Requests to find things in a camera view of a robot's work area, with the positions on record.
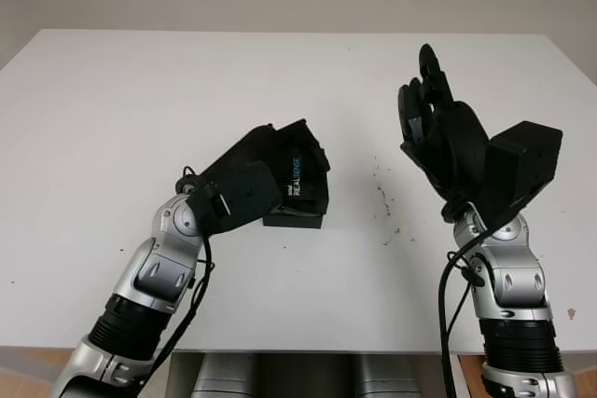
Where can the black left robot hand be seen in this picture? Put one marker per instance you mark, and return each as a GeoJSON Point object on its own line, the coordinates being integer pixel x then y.
{"type": "Point", "coordinates": [247, 146]}

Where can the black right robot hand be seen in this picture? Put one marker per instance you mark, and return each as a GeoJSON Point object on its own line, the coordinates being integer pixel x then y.
{"type": "Point", "coordinates": [457, 146]}

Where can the black RealSense box lid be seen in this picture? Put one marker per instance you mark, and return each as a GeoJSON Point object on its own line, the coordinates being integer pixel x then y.
{"type": "Point", "coordinates": [312, 193]}

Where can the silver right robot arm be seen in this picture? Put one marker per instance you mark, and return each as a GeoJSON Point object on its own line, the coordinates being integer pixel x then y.
{"type": "Point", "coordinates": [508, 277]}

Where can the black box base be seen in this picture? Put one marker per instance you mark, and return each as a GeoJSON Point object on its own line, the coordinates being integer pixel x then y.
{"type": "Point", "coordinates": [298, 222]}

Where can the silver left robot thigh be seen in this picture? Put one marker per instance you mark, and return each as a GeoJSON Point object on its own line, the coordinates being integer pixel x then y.
{"type": "Point", "coordinates": [224, 379]}

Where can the silver robot thigh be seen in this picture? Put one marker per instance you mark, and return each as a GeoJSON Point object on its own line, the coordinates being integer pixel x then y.
{"type": "Point", "coordinates": [224, 379]}
{"type": "Point", "coordinates": [387, 379]}

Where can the dark robot waist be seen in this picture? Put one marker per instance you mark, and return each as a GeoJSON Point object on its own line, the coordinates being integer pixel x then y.
{"type": "Point", "coordinates": [308, 379]}

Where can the silver right robot thigh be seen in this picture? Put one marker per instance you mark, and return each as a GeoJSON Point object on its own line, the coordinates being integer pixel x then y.
{"type": "Point", "coordinates": [387, 379]}

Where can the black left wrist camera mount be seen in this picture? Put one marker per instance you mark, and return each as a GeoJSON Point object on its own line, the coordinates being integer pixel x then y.
{"type": "Point", "coordinates": [247, 197]}

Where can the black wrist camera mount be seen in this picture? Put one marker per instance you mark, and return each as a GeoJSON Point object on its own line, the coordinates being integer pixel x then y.
{"type": "Point", "coordinates": [522, 160]}
{"type": "Point", "coordinates": [247, 197]}

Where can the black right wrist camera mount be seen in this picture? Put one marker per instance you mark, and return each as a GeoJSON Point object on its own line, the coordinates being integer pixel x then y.
{"type": "Point", "coordinates": [522, 160]}

